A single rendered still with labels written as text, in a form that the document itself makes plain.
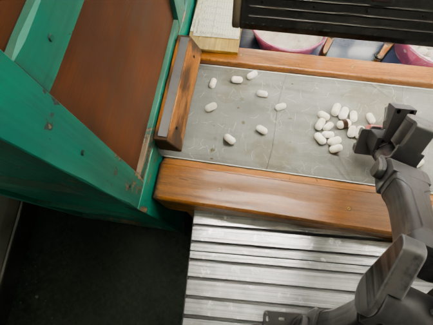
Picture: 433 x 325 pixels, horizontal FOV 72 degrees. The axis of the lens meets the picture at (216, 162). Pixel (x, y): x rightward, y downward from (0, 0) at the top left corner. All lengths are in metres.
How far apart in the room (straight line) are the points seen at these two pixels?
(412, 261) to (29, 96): 0.47
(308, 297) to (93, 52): 0.71
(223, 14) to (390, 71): 0.50
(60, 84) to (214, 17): 0.65
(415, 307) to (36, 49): 0.53
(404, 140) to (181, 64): 0.52
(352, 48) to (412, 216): 0.70
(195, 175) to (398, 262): 0.48
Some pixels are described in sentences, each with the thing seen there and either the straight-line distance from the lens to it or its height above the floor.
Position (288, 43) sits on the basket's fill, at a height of 0.73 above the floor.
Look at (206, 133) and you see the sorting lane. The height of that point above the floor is 0.74.
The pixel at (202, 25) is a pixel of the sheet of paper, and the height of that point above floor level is 0.78.
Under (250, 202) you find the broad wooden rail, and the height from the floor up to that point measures 0.76.
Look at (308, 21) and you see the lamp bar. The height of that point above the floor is 1.07.
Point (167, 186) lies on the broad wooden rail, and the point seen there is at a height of 0.76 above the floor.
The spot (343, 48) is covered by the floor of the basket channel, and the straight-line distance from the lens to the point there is 1.10.
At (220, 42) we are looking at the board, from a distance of 0.92.
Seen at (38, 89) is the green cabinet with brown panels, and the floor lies 1.23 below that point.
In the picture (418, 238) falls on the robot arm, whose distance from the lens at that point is 0.48.
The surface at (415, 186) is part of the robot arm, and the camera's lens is 0.60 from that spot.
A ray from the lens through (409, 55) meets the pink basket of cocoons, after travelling 1.08.
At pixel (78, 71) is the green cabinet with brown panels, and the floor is 1.16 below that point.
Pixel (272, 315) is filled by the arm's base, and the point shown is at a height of 0.68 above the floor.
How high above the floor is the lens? 1.49
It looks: 72 degrees down
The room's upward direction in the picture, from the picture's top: 8 degrees counter-clockwise
